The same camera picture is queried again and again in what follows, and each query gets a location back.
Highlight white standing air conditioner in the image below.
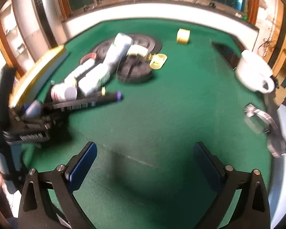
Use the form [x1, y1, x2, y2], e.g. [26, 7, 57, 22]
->
[30, 0, 69, 49]

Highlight white mug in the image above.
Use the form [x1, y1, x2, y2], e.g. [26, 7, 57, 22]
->
[235, 50, 276, 93]

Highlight clear eyeglasses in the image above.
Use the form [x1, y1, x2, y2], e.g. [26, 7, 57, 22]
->
[244, 104, 286, 158]

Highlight black smartphone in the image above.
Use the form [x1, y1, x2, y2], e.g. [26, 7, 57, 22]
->
[211, 41, 241, 68]

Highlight dangling wall cable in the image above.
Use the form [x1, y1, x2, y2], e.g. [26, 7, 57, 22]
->
[260, 37, 276, 53]

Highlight yellow cardboard box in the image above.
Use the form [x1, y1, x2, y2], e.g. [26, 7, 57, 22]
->
[8, 45, 69, 109]

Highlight yellow wooden door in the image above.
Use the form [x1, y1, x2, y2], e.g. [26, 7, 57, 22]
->
[260, 0, 286, 101]

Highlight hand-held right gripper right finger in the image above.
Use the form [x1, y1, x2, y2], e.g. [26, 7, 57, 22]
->
[193, 141, 271, 229]

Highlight large grey weight plate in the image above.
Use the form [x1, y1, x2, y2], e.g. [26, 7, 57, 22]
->
[92, 34, 163, 62]

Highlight gold key ring clasp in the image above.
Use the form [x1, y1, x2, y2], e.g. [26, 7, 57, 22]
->
[149, 53, 168, 70]

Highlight wooden wall shelf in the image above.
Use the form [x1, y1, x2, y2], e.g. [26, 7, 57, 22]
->
[0, 0, 36, 86]

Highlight black tape roll red core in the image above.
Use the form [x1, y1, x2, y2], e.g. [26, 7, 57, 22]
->
[80, 53, 97, 64]

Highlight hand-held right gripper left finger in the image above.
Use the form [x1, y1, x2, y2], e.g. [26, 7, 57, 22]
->
[18, 141, 97, 229]

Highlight white bottle green label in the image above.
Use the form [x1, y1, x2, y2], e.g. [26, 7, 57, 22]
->
[78, 63, 111, 96]

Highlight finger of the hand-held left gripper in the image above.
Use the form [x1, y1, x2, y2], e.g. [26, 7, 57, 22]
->
[42, 92, 123, 115]

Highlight white bottle with blue cap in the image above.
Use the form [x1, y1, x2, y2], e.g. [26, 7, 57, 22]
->
[104, 33, 134, 73]

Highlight black round weight plate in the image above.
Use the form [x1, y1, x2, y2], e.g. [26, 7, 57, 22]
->
[116, 54, 154, 84]

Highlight cream plastic bottle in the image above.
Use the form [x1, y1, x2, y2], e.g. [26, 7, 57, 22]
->
[127, 45, 149, 56]

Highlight yellow tape roll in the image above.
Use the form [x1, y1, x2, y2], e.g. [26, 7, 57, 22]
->
[176, 28, 190, 44]

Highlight white bottle red label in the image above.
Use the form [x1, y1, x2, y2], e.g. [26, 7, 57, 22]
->
[51, 83, 78, 102]

